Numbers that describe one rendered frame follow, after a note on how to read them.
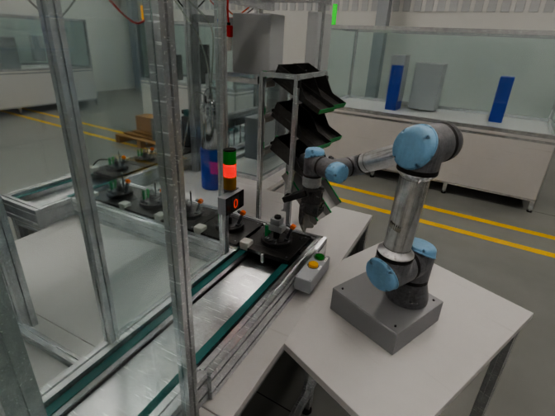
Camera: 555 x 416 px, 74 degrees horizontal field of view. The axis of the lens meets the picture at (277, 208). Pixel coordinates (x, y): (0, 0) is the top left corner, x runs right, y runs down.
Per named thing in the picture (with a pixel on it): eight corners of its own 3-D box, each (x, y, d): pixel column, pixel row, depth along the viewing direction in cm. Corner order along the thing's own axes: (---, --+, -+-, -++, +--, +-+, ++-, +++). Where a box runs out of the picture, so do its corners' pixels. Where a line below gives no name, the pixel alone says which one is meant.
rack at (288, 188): (315, 216, 215) (330, 71, 181) (288, 243, 185) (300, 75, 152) (283, 208, 223) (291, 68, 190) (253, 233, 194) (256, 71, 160)
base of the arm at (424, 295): (436, 300, 134) (443, 278, 130) (410, 315, 126) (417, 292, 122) (401, 279, 145) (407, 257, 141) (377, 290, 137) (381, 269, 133)
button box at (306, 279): (329, 267, 159) (330, 256, 157) (310, 294, 142) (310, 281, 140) (314, 263, 162) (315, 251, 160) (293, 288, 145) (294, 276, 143)
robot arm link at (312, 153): (315, 153, 135) (300, 147, 141) (312, 181, 140) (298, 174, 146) (330, 150, 139) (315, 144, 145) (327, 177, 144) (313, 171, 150)
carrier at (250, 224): (263, 226, 181) (263, 203, 176) (236, 248, 162) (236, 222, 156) (222, 215, 191) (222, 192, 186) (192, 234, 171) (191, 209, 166)
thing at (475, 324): (531, 319, 146) (533, 313, 145) (396, 460, 94) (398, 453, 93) (386, 243, 195) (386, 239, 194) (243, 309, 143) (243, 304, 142)
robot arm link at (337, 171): (358, 161, 134) (336, 153, 142) (335, 165, 128) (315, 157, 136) (354, 182, 137) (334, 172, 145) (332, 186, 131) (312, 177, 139)
